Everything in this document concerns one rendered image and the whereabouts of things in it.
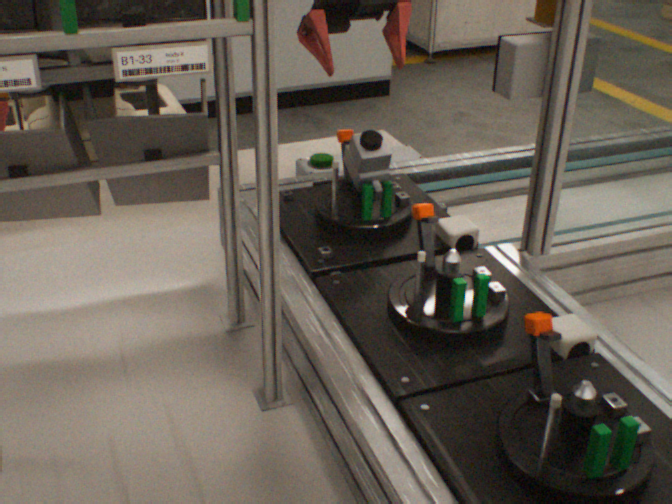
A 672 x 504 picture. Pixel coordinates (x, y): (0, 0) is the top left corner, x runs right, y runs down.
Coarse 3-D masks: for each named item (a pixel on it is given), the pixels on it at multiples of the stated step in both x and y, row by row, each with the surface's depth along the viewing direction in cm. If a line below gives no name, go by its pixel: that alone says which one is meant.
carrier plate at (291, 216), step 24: (312, 192) 121; (408, 192) 121; (288, 216) 114; (312, 216) 114; (288, 240) 108; (312, 240) 108; (336, 240) 108; (360, 240) 108; (384, 240) 108; (408, 240) 108; (312, 264) 102; (336, 264) 102; (360, 264) 103; (384, 264) 104
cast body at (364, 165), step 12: (372, 132) 106; (360, 144) 106; (372, 144) 105; (384, 144) 106; (348, 156) 109; (360, 156) 105; (372, 156) 105; (384, 156) 105; (348, 168) 110; (360, 168) 106; (372, 168) 106; (384, 168) 107; (360, 180) 107; (372, 180) 107; (384, 180) 108
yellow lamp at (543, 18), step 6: (540, 0) 94; (546, 0) 93; (552, 0) 93; (540, 6) 94; (546, 6) 94; (552, 6) 93; (540, 12) 95; (546, 12) 94; (552, 12) 94; (534, 18) 96; (540, 18) 95; (546, 18) 94; (552, 18) 94
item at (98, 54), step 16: (80, 0) 73; (96, 0) 73; (112, 0) 73; (128, 0) 74; (144, 0) 74; (160, 0) 74; (176, 0) 74; (192, 0) 75; (80, 16) 73; (96, 16) 73; (112, 16) 74; (160, 16) 74; (176, 16) 74; (192, 16) 75; (96, 48) 85
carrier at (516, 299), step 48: (336, 288) 97; (384, 288) 97; (432, 288) 94; (480, 288) 87; (528, 288) 98; (384, 336) 89; (432, 336) 87; (480, 336) 87; (528, 336) 89; (576, 336) 86; (384, 384) 82; (432, 384) 82
